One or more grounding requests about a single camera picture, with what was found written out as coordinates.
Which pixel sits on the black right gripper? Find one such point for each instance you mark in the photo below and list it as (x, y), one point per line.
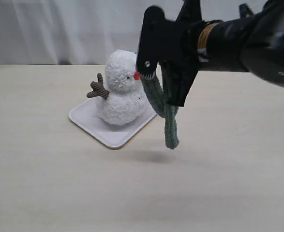
(182, 47)

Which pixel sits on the green knitted scarf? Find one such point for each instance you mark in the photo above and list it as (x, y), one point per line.
(157, 96)

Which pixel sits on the white plush snowman toy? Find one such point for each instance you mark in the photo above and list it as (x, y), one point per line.
(120, 95)

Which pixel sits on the white rectangular tray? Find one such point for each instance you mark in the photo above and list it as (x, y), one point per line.
(85, 116)

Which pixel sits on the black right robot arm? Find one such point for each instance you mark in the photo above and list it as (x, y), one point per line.
(253, 43)

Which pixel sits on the white backdrop curtain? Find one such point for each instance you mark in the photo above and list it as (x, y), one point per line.
(78, 32)

